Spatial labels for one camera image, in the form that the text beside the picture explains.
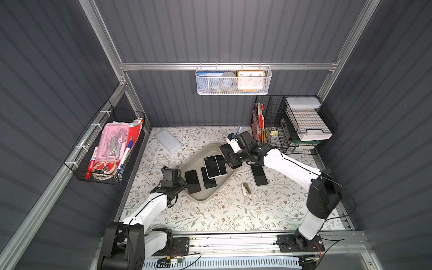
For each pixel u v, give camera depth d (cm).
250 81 88
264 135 113
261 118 115
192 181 92
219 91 89
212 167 96
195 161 99
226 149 88
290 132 96
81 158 62
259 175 96
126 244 40
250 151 64
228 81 91
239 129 119
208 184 91
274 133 116
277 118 120
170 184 68
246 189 89
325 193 45
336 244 72
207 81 84
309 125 94
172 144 111
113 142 72
